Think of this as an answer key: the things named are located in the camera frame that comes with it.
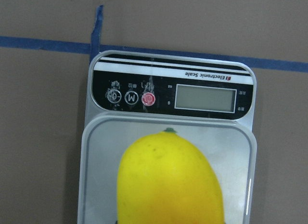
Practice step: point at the silver electronic kitchen scale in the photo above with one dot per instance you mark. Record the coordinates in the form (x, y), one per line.
(210, 103)

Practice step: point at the yellow mango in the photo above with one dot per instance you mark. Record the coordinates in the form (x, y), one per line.
(164, 179)

